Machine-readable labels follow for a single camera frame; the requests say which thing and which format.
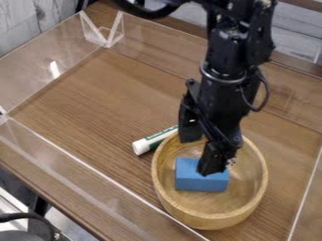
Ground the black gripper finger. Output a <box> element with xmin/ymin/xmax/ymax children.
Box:
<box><xmin>196</xmin><ymin>141</ymin><xmax>236</xmax><ymax>176</ymax></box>
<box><xmin>178</xmin><ymin>98</ymin><xmax>202</xmax><ymax>143</ymax></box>

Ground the brown wooden bowl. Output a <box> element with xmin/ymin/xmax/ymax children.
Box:
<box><xmin>150</xmin><ymin>134</ymin><xmax>268</xmax><ymax>230</ymax></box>

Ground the black cable at corner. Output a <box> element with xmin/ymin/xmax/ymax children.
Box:
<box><xmin>0</xmin><ymin>210</ymin><xmax>45</xmax><ymax>241</ymax></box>

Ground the blue rectangular block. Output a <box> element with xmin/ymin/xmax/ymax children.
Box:
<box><xmin>174</xmin><ymin>157</ymin><xmax>229</xmax><ymax>192</ymax></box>

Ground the clear acrylic barrier wall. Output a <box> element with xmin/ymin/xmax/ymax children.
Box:
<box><xmin>0</xmin><ymin>106</ymin><xmax>208</xmax><ymax>241</ymax></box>

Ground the black metal mount base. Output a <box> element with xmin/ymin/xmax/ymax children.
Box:
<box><xmin>0</xmin><ymin>214</ymin><xmax>70</xmax><ymax>241</ymax></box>

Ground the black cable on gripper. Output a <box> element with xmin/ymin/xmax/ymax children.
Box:
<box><xmin>239</xmin><ymin>70</ymin><xmax>269</xmax><ymax>113</ymax></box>

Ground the clear acrylic corner bracket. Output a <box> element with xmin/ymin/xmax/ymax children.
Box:
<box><xmin>78</xmin><ymin>11</ymin><xmax>124</xmax><ymax>49</ymax></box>

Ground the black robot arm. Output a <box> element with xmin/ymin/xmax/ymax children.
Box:
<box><xmin>112</xmin><ymin>0</ymin><xmax>276</xmax><ymax>176</ymax></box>

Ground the green and white marker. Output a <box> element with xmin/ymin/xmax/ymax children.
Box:
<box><xmin>132</xmin><ymin>125</ymin><xmax>178</xmax><ymax>155</ymax></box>

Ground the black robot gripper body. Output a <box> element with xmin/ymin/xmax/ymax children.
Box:
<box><xmin>182</xmin><ymin>62</ymin><xmax>263</xmax><ymax>152</ymax></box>

